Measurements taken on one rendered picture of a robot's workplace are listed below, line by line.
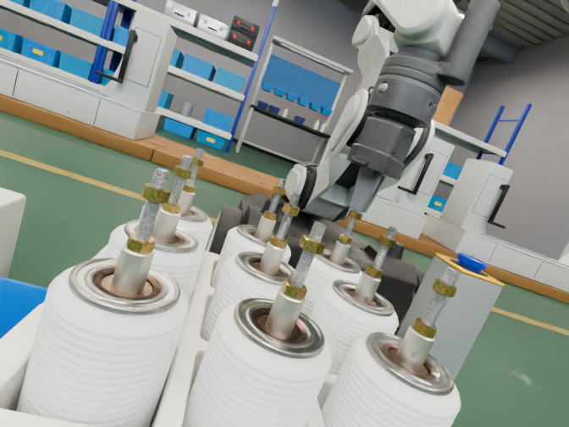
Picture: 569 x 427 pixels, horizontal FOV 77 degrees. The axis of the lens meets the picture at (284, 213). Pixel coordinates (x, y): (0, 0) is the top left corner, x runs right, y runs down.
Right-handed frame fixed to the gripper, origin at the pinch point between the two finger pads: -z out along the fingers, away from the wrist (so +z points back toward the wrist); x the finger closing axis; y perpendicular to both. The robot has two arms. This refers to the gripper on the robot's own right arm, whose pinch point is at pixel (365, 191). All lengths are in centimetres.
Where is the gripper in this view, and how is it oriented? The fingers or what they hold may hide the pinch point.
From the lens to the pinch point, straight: 52.5
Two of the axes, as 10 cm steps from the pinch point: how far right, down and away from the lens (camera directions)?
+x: 5.0, 0.2, 8.6
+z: 3.5, -9.2, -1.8
